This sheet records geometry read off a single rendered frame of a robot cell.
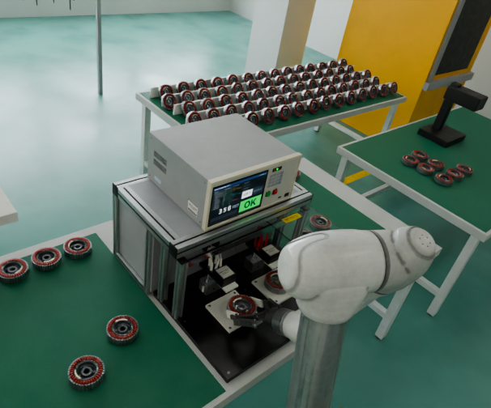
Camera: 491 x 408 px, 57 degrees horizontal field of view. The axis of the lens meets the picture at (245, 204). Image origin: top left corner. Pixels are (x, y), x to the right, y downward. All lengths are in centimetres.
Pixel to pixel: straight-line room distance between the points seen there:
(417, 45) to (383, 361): 319
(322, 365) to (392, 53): 438
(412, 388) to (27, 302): 204
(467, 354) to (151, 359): 212
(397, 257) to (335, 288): 15
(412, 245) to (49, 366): 121
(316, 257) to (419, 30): 425
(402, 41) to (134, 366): 421
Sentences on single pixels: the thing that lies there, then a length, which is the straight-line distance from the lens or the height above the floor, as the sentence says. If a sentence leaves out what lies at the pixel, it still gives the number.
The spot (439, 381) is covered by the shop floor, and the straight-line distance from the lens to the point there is 299.
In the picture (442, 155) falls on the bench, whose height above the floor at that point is 75.
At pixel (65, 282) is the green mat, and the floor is 75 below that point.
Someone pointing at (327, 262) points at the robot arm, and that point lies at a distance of 88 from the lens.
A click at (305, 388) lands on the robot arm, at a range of 108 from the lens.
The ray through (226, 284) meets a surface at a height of 89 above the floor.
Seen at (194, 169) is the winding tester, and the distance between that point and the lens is 154.
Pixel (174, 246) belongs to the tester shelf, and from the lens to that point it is 152.
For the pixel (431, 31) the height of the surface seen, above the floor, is 124.
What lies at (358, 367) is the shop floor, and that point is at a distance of 282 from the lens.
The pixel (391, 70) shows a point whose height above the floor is 77.
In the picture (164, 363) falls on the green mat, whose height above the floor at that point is 75.
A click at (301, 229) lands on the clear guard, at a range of 179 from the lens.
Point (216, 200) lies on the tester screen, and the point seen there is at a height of 124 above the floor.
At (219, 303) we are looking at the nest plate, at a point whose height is 78.
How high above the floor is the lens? 213
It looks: 35 degrees down
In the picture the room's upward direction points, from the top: 11 degrees clockwise
